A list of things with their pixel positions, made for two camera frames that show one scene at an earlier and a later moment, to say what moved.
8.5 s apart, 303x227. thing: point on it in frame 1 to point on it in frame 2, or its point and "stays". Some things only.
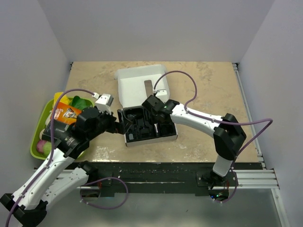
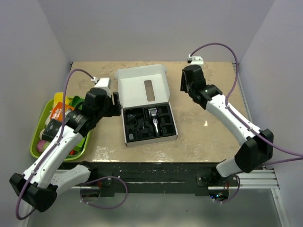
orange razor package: (65, 114) stays
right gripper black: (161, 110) to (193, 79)
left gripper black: (115, 126) to (115, 109)
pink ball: (40, 145) stays
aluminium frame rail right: (262, 178) stays
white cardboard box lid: (136, 84) stays
